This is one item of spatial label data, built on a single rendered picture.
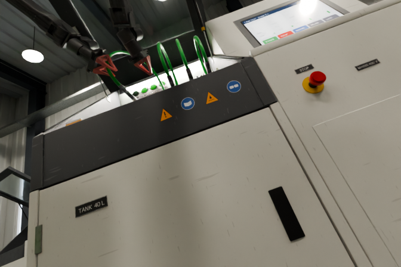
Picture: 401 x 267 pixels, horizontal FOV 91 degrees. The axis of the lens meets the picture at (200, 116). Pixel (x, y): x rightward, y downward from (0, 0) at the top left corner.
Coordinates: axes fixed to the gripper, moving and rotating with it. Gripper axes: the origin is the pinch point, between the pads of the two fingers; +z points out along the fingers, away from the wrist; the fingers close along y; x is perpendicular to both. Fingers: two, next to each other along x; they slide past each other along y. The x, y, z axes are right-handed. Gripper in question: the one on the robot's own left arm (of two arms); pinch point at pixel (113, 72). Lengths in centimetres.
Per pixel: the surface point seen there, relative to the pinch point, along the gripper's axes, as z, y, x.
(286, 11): 47, -55, -54
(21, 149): -317, 637, -275
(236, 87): 41, -30, 16
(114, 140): 21.4, -3.2, 31.2
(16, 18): -440, 278, -354
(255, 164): 53, -23, 32
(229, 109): 42, -26, 21
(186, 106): 32.4, -19.5, 21.8
